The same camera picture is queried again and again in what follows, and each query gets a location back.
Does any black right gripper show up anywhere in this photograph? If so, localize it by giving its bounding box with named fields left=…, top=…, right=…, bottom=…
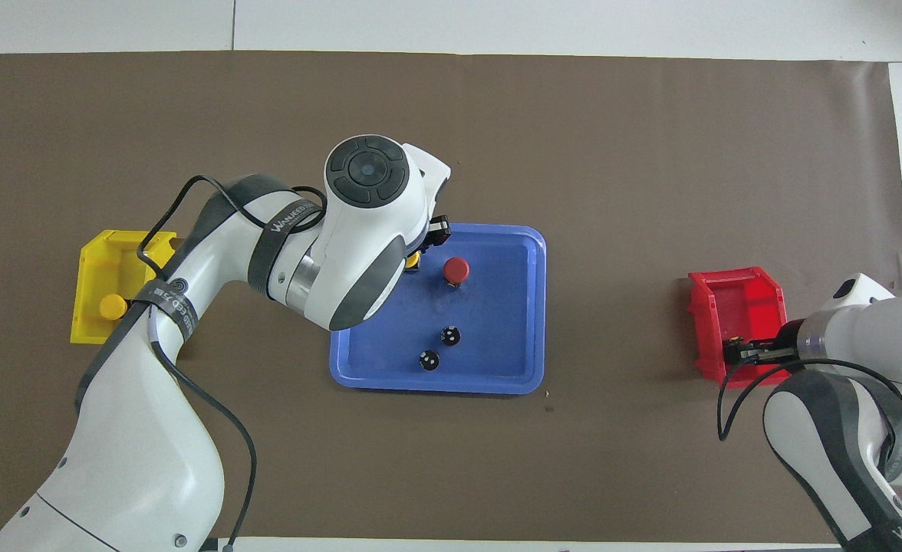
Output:
left=727, top=320, right=805, bottom=367

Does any blue plastic tray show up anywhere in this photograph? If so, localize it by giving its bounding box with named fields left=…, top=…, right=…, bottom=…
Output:
left=329, top=222, right=548, bottom=396

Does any red plastic bin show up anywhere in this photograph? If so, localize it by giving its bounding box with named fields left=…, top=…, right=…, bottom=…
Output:
left=687, top=266, right=788, bottom=386

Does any brown paper table mat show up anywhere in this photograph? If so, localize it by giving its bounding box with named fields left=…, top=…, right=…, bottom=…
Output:
left=0, top=51, right=902, bottom=545

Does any yellow plastic bin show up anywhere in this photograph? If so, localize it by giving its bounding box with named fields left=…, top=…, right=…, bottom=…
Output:
left=71, top=229, right=182, bottom=346

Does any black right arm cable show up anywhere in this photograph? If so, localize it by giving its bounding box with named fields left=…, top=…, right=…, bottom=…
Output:
left=717, top=354, right=902, bottom=461

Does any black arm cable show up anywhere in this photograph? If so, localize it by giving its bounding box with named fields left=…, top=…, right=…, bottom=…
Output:
left=717, top=354, right=902, bottom=461
left=137, top=175, right=329, bottom=552

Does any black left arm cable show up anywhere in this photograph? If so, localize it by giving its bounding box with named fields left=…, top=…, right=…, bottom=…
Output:
left=137, top=175, right=329, bottom=552

